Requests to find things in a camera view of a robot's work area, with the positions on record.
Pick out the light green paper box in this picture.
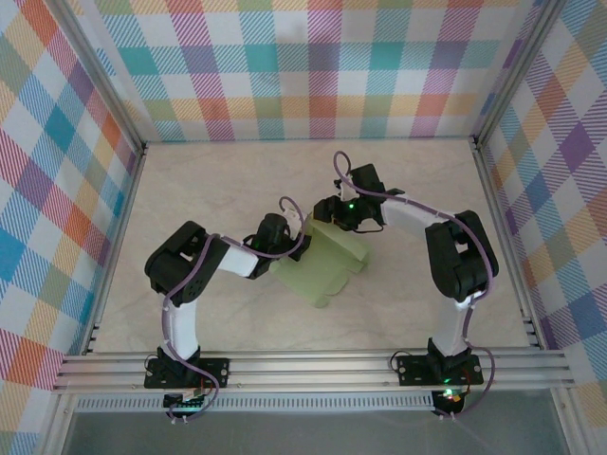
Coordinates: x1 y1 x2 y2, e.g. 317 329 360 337
272 212 371 309

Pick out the aluminium rail holding arm bases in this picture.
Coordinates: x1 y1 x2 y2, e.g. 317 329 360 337
51 348 578 394

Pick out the green circuit board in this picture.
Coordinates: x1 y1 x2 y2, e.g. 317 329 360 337
163 391 210 411

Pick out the black controller with orange part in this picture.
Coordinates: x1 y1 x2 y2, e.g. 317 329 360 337
433 388 464 407

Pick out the aluminium side rail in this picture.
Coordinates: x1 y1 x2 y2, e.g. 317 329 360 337
470 139 545 352
80 141 149 356

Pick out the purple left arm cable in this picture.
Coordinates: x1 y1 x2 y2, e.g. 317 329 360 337
160 195 307 426

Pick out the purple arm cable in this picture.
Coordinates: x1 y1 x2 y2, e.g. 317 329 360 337
332 150 498 423
160 195 307 426

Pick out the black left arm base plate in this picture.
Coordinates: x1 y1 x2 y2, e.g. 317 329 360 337
143 357 231 391

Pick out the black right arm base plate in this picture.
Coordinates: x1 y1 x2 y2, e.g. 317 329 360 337
396 353 484 386

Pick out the slotted grey cable duct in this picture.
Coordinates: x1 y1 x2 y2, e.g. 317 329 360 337
73 391 437 412

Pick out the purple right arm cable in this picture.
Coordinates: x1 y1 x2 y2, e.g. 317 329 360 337
332 150 498 423

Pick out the aluminium corner post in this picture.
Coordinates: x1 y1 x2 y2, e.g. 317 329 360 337
49 0 148 155
472 0 569 149

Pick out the aluminium frame leg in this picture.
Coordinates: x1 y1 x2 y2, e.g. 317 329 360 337
43 392 81 455
551 388 590 455

